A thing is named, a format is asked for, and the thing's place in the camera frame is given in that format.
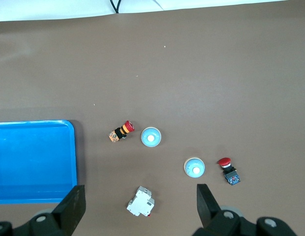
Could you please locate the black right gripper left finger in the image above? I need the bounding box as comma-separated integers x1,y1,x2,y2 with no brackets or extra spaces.
0,184,86,236

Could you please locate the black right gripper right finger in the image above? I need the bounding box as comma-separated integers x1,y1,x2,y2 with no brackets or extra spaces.
191,183,299,236

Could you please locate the light blue desk bell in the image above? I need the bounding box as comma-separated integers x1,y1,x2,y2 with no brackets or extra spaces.
183,157,206,178
140,126,162,148

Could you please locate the red mushroom button blue base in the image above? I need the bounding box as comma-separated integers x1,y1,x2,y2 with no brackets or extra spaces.
217,157,242,186

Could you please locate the blue plastic tray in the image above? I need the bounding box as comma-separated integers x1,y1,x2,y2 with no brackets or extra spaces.
0,119,78,205

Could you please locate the white circuit breaker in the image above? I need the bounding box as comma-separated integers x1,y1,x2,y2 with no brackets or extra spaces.
126,185,155,217

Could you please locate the orange yellow emergency stop button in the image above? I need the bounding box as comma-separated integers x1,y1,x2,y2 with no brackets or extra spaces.
108,120,136,143

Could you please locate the brown table mat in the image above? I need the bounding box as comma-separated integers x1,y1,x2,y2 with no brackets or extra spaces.
0,0,305,236

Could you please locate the thin black cable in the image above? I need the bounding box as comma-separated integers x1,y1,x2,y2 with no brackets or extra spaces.
109,0,122,14

